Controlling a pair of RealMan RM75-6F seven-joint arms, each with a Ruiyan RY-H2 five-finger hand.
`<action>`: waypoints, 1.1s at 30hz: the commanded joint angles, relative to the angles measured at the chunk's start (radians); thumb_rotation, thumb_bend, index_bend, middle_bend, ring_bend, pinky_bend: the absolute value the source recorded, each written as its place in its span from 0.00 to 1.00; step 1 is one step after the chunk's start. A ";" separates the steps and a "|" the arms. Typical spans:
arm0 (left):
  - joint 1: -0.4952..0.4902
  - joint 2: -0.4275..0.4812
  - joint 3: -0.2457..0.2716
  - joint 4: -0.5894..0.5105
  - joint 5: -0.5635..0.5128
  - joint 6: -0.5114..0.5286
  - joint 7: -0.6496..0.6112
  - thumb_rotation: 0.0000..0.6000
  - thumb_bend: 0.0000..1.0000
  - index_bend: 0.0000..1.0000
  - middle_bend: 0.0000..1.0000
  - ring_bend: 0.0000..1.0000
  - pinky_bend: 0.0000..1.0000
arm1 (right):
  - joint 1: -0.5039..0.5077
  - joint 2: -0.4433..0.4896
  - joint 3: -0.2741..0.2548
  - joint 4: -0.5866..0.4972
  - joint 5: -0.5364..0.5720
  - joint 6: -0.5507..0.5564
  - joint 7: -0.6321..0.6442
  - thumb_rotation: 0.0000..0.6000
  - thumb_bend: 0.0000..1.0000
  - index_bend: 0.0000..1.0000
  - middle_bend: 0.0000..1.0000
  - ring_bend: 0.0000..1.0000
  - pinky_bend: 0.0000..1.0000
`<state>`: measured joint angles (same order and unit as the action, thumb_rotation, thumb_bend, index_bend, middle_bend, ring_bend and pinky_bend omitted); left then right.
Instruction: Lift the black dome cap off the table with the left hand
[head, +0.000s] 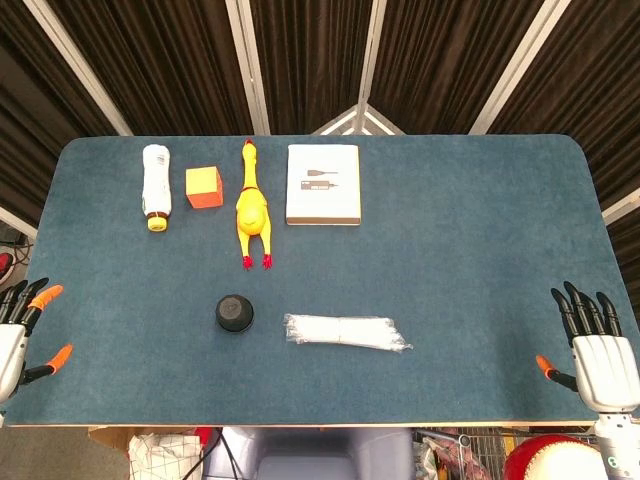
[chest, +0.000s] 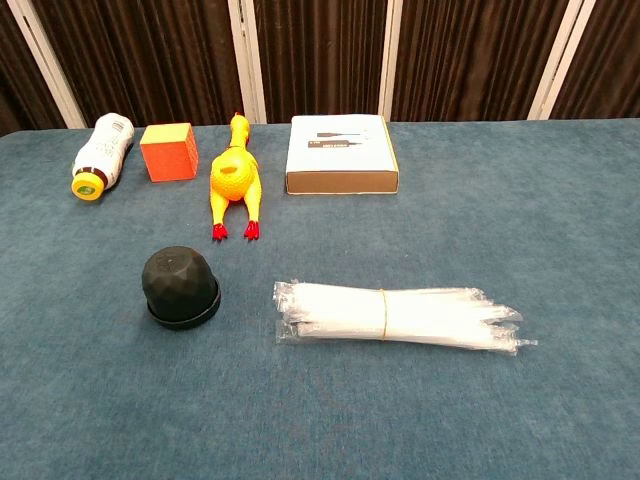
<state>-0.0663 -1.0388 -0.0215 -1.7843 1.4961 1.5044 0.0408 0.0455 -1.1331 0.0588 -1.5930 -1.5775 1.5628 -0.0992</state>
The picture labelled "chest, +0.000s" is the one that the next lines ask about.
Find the black dome-shaped object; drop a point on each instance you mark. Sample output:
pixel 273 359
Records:
pixel 180 285

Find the white flat cardboard box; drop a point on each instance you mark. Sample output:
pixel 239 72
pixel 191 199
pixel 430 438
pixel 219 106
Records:
pixel 340 150

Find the yellow rubber band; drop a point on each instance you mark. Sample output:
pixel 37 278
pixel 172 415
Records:
pixel 385 315

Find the yellow rubber chicken toy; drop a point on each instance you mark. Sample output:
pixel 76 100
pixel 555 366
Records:
pixel 232 175

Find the bundle of wrapped white straws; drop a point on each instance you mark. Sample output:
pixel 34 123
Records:
pixel 440 315

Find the orange foam cube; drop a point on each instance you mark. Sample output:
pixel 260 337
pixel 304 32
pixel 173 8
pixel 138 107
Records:
pixel 167 160

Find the dark brown curtain panel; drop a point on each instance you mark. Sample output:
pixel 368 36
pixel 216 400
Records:
pixel 475 60
pixel 150 60
pixel 15 75
pixel 320 60
pixel 610 60

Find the blue felt table cover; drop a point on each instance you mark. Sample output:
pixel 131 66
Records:
pixel 450 425

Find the white bottle yellow cap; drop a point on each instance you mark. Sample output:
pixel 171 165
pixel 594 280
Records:
pixel 105 145

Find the white screen frame post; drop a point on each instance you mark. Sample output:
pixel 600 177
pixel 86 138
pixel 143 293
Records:
pixel 391 60
pixel 246 60
pixel 560 60
pixel 47 60

